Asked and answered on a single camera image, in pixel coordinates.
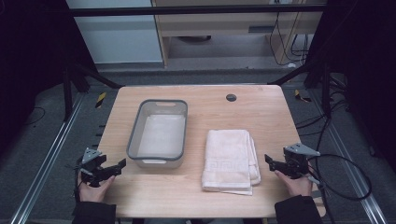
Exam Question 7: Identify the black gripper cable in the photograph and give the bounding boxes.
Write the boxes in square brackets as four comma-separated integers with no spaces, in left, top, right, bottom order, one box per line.
[306,153,374,224]
[64,157,84,204]

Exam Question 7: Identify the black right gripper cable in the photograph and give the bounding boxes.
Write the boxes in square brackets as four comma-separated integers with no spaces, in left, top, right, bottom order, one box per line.
[306,153,374,224]

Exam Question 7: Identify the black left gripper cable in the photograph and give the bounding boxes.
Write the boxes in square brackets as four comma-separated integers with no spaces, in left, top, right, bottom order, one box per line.
[64,157,84,204]

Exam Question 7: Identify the grey plastic bin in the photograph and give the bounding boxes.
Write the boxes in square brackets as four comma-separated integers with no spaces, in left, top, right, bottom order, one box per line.
[126,98,189,170]

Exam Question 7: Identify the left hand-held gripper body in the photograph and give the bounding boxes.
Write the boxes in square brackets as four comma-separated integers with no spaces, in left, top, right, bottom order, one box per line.
[79,147,108,189]

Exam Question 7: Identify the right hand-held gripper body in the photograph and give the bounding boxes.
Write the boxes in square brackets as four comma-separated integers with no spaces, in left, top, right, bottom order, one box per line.
[281,142,321,180]

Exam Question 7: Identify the light wooden desk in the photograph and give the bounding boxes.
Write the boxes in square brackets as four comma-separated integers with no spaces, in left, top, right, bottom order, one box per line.
[151,0,329,67]

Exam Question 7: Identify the black hanging cables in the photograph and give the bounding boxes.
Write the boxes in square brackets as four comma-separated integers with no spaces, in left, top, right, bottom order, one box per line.
[268,11,310,67]

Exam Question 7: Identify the dark curtain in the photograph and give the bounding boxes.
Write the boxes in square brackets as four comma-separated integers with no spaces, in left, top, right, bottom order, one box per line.
[303,0,396,175]
[0,0,98,157]

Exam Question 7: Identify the silver floor rail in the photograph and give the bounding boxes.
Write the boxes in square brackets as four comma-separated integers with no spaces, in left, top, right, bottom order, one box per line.
[8,92,86,224]
[311,89,389,224]

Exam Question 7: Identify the black yellow tape strip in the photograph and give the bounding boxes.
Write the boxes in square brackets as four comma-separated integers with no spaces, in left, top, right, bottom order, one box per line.
[94,91,107,109]
[293,89,313,104]

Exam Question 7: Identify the black stand leg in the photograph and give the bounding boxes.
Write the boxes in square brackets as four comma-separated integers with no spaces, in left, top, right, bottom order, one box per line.
[268,57,332,119]
[61,61,124,123]

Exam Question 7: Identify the black floor cables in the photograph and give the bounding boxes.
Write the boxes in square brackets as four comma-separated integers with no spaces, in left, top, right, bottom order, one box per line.
[294,74,354,138]

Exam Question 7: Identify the person's right hand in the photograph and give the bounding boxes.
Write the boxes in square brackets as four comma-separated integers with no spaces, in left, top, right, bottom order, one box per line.
[273,163,314,198]

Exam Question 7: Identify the thin black floor cable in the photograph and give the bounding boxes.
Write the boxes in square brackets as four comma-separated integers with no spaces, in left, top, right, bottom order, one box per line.
[23,105,47,126]

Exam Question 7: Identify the person's left hand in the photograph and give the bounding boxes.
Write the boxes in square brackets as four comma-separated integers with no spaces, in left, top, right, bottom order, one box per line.
[77,172,117,203]

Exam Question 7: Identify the folded white towel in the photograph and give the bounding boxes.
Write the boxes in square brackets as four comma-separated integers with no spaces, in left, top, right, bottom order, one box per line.
[201,129,262,197]

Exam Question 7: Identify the black frame crossbar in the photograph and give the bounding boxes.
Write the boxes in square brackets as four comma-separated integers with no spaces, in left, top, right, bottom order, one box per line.
[65,4,328,17]

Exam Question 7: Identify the white cabinet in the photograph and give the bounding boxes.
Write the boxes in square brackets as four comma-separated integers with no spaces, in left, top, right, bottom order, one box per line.
[65,0,165,65]

